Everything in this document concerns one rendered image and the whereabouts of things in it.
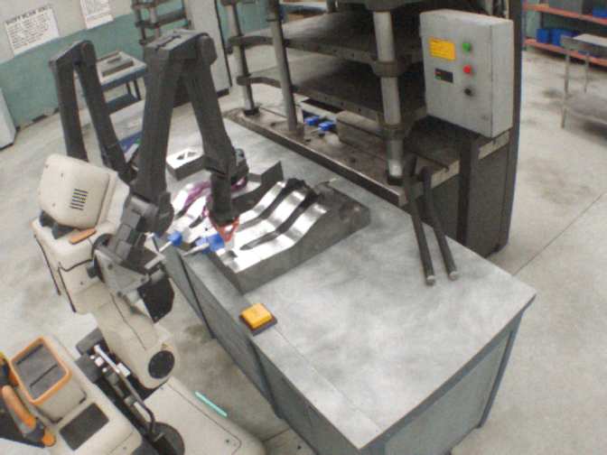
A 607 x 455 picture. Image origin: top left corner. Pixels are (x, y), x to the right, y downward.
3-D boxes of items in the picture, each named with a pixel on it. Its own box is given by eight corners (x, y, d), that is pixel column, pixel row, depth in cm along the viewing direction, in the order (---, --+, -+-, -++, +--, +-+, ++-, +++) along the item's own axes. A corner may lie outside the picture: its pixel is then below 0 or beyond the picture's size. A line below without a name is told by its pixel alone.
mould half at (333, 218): (242, 295, 137) (231, 261, 129) (206, 255, 156) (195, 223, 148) (370, 223, 157) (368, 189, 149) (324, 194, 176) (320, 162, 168)
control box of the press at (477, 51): (461, 349, 200) (484, 25, 116) (418, 319, 222) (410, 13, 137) (488, 324, 209) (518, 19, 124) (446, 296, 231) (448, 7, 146)
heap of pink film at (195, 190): (206, 221, 162) (200, 202, 157) (177, 209, 172) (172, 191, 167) (255, 185, 177) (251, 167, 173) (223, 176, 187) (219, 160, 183)
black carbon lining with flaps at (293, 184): (245, 259, 140) (238, 234, 134) (220, 236, 151) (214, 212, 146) (336, 210, 154) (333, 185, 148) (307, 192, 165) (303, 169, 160)
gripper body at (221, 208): (223, 201, 134) (222, 179, 130) (240, 218, 128) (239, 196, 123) (203, 208, 131) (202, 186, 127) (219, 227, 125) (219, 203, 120)
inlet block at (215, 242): (197, 263, 130) (195, 248, 127) (190, 253, 133) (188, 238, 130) (236, 247, 136) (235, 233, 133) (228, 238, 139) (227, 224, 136)
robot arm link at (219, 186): (205, 174, 120) (221, 180, 118) (220, 162, 125) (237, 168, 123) (206, 196, 125) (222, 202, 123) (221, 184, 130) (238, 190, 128)
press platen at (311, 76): (401, 175, 166) (399, 132, 156) (237, 102, 258) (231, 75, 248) (511, 116, 200) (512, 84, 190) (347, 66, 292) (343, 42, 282)
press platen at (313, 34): (397, 116, 153) (393, 66, 142) (229, 66, 245) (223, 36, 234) (513, 73, 186) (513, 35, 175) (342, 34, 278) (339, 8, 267)
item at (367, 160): (399, 208, 175) (398, 191, 171) (238, 124, 268) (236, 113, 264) (508, 142, 209) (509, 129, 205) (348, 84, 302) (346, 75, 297)
